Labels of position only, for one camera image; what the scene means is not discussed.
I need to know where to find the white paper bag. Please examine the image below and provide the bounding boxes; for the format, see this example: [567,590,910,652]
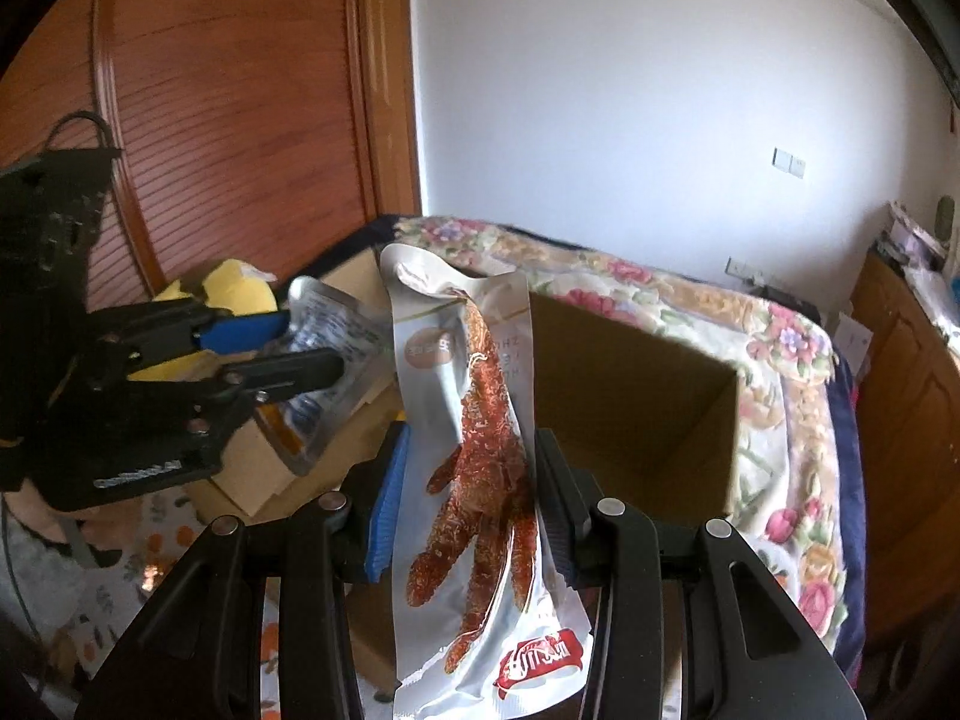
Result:
[832,311,871,365]

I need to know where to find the navy blanket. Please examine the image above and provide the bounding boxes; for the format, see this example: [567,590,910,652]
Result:
[829,349,871,691]

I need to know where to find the black cable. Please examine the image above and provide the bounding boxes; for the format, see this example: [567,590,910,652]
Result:
[46,111,125,158]

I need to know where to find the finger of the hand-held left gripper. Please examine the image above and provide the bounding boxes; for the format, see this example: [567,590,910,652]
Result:
[90,298,292,374]
[124,347,346,458]

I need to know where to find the white chicken foot snack packet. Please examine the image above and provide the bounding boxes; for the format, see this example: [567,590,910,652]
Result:
[379,242,595,720]

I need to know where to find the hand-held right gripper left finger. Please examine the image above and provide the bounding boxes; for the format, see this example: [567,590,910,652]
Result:
[75,427,410,720]

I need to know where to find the silver snack packet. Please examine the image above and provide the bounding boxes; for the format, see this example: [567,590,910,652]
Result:
[255,276,395,477]

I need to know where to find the white plastic bags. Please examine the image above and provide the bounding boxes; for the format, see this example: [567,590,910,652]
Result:
[904,262,960,346]

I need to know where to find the yellow plush toy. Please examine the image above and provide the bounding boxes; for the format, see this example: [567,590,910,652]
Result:
[124,259,282,383]

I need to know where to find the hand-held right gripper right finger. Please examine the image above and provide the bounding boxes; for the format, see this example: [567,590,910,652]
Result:
[534,427,867,720]

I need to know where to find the stack of pink boxes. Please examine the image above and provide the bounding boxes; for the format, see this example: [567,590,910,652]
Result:
[874,201,946,263]

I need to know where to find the cardboard box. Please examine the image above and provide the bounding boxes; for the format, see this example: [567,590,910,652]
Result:
[187,244,740,698]

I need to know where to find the wooden cabinet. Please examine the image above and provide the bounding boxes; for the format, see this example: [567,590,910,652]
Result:
[851,251,960,661]

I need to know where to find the floral blanket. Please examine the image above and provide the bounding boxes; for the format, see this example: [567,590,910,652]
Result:
[390,216,845,661]

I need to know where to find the wooden wardrobe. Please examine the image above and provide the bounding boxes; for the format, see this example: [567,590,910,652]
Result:
[0,0,422,331]

